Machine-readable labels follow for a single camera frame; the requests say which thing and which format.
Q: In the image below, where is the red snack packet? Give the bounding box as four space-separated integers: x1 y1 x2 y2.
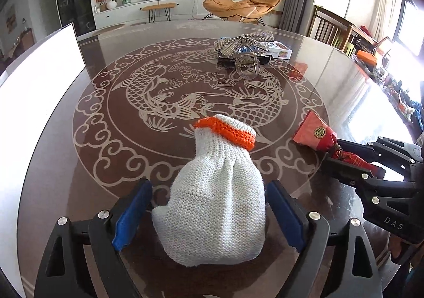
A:
293 110 386 179

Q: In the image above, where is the white glove orange cuff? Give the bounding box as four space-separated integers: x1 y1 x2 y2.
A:
152 114 266 267

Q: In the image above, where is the blue white cardboard box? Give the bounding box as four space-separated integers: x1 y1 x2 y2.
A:
238 41 292 60

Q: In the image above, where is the rhinestone bow hair clip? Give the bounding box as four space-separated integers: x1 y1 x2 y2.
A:
213 31 275 58

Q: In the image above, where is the orange object on sideboard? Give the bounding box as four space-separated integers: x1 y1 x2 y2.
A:
356 50 377 67

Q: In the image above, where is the wooden dining chair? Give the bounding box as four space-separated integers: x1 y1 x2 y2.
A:
307 5 353 51

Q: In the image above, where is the white storage bin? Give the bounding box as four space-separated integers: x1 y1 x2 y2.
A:
1 24 86 297

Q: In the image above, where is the orange lounge chair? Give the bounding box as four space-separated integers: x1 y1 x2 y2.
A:
203 0 283 25

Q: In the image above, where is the white tv cabinet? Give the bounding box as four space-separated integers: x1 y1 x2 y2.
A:
94 0 209 29

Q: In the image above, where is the wooden bench stool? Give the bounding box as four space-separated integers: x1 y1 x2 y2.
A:
140 2 178 23

